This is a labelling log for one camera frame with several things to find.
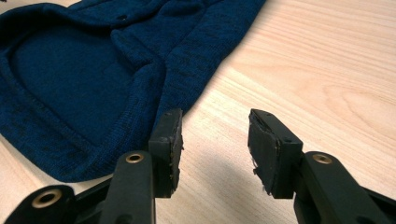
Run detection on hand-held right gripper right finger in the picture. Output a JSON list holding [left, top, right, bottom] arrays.
[[247, 108, 390, 224]]

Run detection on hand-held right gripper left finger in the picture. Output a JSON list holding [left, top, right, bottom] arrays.
[[100, 107, 185, 224]]

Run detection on dark blue knit sweater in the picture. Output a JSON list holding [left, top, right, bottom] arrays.
[[0, 0, 268, 184]]

